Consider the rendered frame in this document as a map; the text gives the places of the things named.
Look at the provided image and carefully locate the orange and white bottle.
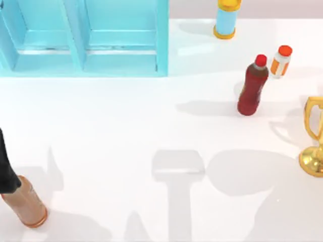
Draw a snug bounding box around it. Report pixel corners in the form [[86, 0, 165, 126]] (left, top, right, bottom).
[[270, 45, 293, 79]]

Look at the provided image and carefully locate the blue and yellow bottle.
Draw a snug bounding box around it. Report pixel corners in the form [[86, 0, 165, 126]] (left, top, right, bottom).
[[213, 0, 242, 40]]

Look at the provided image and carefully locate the gold trophy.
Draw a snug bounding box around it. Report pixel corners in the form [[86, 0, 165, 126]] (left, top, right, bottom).
[[298, 96, 323, 178]]

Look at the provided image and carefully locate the dark red bottle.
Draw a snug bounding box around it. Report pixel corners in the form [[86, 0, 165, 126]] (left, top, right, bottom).
[[237, 54, 270, 117]]

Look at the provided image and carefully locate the brown bottle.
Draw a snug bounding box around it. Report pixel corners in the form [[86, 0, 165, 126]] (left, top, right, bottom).
[[1, 175, 48, 229]]

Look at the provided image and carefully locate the light blue rack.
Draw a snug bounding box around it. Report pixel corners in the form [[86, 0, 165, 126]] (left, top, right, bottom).
[[0, 0, 169, 78]]

